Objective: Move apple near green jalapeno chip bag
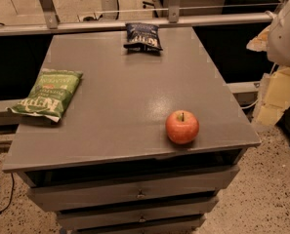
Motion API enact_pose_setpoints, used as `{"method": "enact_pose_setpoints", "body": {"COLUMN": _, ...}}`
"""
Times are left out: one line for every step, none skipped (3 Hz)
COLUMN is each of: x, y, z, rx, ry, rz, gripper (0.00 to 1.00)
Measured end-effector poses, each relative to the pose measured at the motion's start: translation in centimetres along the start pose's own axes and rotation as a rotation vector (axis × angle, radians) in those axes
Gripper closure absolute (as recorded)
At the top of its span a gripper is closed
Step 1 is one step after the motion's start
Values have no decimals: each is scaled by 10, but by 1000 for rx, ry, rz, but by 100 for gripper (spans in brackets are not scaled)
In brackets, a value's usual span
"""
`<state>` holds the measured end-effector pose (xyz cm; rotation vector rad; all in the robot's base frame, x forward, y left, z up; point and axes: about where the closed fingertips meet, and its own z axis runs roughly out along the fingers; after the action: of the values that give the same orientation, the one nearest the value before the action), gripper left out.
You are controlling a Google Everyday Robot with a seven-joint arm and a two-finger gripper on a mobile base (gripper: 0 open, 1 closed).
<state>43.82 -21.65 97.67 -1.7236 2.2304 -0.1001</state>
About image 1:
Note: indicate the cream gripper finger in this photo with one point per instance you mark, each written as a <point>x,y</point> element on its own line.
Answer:
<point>274,97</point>
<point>260,42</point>

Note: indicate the red apple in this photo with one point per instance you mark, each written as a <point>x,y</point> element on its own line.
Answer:
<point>182,127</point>

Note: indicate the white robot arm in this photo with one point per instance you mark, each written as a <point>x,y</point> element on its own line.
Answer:
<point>275,41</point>

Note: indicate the dark blue chip bag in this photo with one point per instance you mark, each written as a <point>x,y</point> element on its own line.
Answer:
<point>142,37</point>

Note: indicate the green jalapeno chip bag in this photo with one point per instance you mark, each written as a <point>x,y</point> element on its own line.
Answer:
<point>51,94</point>

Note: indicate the grey drawer cabinet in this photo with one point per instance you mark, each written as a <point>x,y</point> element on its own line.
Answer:
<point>108,167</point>

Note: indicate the grey metal railing frame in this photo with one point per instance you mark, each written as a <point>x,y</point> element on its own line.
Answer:
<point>23,17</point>

